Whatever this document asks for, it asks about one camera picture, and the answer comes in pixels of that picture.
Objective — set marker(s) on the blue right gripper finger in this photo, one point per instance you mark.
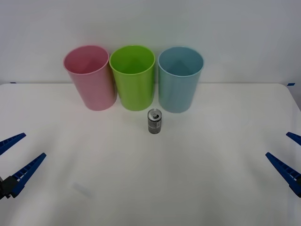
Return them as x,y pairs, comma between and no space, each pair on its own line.
288,170
295,137

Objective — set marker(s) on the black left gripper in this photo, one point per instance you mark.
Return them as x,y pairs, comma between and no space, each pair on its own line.
3,189

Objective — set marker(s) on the black drink can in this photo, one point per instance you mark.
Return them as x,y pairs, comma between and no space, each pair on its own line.
154,124

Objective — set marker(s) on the pink plastic bin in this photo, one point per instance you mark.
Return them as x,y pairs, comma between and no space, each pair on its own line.
96,89

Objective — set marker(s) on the pale blue plastic bin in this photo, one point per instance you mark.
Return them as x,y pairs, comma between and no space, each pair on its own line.
176,94

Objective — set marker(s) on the green plastic bin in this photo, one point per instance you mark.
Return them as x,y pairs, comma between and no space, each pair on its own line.
135,91

